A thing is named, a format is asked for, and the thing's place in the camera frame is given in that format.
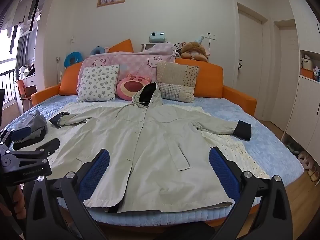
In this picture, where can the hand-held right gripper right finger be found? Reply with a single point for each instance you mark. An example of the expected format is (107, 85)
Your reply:
(222, 172)

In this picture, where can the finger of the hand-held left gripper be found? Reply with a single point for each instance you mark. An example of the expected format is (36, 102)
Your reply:
(48, 145)
(21, 133)

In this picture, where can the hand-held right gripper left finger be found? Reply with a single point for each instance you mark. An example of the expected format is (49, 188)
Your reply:
(100, 170)

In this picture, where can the light grey hooded coat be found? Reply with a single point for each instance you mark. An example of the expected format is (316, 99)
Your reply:
(150, 142)

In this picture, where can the pile of folded clothes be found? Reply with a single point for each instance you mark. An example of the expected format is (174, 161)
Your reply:
(32, 122)

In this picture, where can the hanging clothes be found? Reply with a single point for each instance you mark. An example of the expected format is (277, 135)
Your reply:
(25, 12)

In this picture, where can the person's left hand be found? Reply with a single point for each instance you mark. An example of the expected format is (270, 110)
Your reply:
(19, 202)

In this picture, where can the white embroidered blanket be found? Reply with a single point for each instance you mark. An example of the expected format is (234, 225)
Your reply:
(240, 150)

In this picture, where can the orange chair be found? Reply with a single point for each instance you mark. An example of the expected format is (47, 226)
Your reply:
(22, 90)

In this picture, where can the black balcony railing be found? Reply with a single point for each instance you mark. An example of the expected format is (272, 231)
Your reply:
(7, 85)

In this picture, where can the light blue bedspread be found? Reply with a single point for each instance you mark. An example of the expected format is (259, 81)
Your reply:
(270, 150)

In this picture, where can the white floral pillow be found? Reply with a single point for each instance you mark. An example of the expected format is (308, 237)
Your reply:
(97, 82)

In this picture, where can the pink fluffy slippers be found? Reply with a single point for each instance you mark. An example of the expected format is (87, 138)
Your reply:
(304, 160)

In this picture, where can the grey curtain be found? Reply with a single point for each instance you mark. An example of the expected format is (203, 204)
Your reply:
(22, 50)

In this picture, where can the pink bear plush cushion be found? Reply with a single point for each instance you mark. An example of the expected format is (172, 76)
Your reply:
(130, 86)

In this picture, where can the yellow slippers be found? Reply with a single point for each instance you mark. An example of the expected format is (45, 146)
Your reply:
(313, 173)

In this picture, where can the orange sofa bed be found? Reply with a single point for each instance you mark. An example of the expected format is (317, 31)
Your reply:
(212, 77)

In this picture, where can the blue neck pillow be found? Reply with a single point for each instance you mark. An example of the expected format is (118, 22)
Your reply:
(96, 50)

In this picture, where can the white wardrobe cabinet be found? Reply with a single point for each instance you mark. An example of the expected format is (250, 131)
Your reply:
(305, 100)

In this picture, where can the pink cat print blanket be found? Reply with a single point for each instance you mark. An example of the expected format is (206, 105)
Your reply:
(140, 60)

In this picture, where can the white door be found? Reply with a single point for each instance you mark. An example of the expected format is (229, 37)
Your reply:
(250, 55)
(287, 67)

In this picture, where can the orange cushion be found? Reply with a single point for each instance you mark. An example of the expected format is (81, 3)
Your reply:
(122, 46)

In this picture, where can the brown teddy bear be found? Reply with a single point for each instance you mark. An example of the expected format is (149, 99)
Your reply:
(192, 48)

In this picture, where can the orange storage box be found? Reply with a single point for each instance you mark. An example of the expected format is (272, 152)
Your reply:
(307, 73)

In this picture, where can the white bedside shelf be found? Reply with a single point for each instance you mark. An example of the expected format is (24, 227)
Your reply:
(145, 46)

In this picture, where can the blue party hat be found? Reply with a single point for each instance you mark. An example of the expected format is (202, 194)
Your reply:
(200, 40)

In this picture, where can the blue plush toy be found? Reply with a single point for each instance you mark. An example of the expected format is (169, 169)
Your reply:
(316, 73)

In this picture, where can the light blue projector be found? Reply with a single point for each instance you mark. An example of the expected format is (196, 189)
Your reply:
(157, 37)

